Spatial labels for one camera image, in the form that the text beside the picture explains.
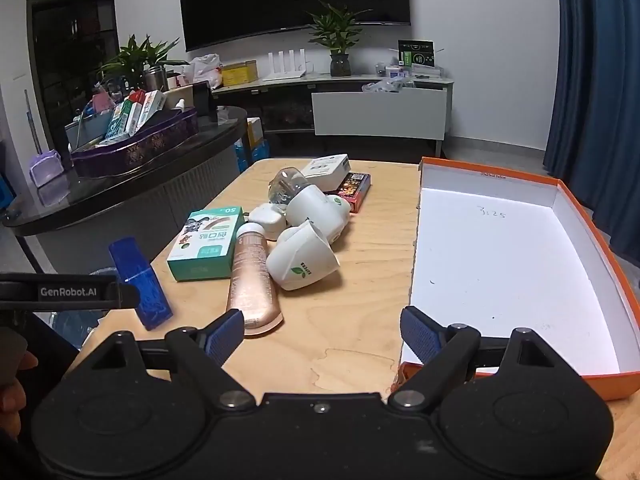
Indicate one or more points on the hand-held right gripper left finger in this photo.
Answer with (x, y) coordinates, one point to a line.
(225, 341)

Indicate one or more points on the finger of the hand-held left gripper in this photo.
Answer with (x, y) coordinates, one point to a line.
(131, 296)

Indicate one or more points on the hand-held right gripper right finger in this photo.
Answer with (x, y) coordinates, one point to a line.
(417, 336)

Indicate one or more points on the blue plastic box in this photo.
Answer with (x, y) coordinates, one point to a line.
(140, 285)

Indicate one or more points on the rose gold tube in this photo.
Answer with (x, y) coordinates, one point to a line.
(250, 280)

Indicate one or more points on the green white bandage box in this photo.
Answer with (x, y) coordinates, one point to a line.
(205, 245)

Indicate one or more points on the white box with orange rim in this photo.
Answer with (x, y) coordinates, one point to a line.
(490, 270)

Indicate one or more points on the white mosquito repellent heater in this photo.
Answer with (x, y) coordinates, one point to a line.
(305, 260)

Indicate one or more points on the small white charger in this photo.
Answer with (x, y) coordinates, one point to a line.
(265, 220)

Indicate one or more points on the dark printed card box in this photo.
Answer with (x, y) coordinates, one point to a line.
(352, 191)

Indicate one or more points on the clear bubble-wrapped bottle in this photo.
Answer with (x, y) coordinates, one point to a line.
(320, 210)

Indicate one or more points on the clear glass bottle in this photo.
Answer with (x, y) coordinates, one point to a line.
(286, 185)

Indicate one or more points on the white cardboard packet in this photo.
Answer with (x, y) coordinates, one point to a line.
(327, 170)

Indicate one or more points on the person's left hand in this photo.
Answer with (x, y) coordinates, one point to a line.
(12, 405)

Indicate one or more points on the dark round table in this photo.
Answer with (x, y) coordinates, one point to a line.
(125, 195)

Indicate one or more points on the purple dustpan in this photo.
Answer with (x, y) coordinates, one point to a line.
(46, 167)

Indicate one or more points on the purple patterned tray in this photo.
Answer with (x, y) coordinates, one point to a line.
(135, 147)

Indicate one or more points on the pile of medicine boxes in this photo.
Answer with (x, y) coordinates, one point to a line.
(132, 112)

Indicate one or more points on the blue bottle pack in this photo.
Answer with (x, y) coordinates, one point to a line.
(252, 155)

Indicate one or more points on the white television cabinet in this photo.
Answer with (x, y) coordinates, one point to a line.
(380, 110)

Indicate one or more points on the dark glass cabinet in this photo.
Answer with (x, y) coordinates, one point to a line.
(70, 60)

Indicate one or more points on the white plastic bag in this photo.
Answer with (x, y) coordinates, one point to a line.
(202, 71)

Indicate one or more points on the large leafy potted plant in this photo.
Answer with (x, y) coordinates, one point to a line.
(135, 57)

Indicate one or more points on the yellow box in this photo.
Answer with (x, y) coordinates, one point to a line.
(239, 74)

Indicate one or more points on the clear plastic bag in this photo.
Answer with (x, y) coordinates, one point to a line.
(382, 86)

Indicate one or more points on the clear plastic case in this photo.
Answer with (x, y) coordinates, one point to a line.
(422, 73)

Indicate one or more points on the white router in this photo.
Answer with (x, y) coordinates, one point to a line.
(285, 67)

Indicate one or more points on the green black box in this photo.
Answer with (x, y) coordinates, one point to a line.
(416, 54)

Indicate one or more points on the potted plant in dark vase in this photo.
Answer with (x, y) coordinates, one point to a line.
(340, 62)

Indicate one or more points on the blue curtain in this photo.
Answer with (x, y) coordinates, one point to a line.
(595, 85)

